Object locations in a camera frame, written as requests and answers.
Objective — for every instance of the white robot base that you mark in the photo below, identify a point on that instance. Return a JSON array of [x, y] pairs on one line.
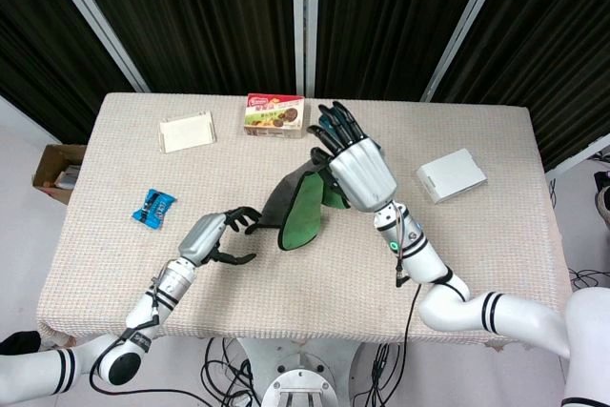
[[298, 373]]

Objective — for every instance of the cookie box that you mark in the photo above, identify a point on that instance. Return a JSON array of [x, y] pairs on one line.
[[274, 116]]

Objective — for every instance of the beige woven tablecloth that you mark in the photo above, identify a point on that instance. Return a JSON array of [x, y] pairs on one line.
[[286, 292]]

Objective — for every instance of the white frame post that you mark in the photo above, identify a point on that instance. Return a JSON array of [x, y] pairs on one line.
[[305, 21], [95, 21], [464, 26]]

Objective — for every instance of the blue snack packet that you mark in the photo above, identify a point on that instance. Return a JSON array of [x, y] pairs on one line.
[[154, 208]]

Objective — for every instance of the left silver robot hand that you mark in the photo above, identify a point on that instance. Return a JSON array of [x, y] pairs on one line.
[[202, 235]]

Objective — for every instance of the teal plastic holder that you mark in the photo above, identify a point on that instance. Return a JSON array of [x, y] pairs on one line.
[[328, 117]]

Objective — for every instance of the grey shoe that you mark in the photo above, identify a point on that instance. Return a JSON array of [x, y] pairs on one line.
[[604, 204]]

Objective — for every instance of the white plastic holder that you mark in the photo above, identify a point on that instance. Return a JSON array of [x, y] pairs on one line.
[[186, 133]]

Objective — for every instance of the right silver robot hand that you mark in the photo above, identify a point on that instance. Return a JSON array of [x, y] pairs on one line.
[[364, 173]]

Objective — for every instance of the white box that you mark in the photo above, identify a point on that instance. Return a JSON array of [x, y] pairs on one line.
[[450, 176]]

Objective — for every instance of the black curtain panel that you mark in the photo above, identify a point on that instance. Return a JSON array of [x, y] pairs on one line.
[[557, 45], [33, 45], [200, 11], [391, 11]]

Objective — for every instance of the dark grey green cloth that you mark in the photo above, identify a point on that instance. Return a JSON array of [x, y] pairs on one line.
[[302, 211]]

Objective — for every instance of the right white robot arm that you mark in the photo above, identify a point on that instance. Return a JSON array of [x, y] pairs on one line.
[[453, 307]]

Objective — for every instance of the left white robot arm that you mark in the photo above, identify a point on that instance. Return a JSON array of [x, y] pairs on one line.
[[143, 311]]

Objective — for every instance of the brown cardboard box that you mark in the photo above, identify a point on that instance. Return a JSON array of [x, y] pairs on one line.
[[50, 164]]

